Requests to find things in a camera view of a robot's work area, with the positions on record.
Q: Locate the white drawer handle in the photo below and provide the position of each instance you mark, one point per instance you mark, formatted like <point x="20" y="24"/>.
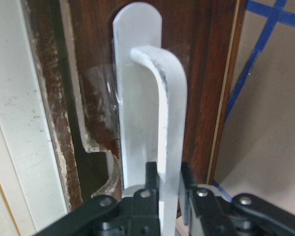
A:
<point x="152" y="97"/>

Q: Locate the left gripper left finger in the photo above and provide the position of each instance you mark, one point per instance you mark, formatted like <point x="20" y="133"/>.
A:
<point x="139" y="214"/>

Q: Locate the dark brown wooden drawer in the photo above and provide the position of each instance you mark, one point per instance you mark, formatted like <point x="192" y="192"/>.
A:
<point x="72" y="46"/>

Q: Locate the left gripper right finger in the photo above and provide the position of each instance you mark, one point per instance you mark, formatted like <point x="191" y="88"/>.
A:
<point x="200" y="208"/>

